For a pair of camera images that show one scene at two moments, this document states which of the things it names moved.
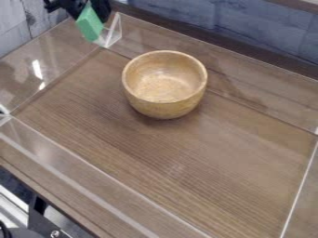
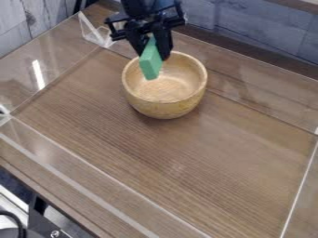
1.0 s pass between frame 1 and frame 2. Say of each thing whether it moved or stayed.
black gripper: moved
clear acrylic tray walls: stayed
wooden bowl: stayed
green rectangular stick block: moved
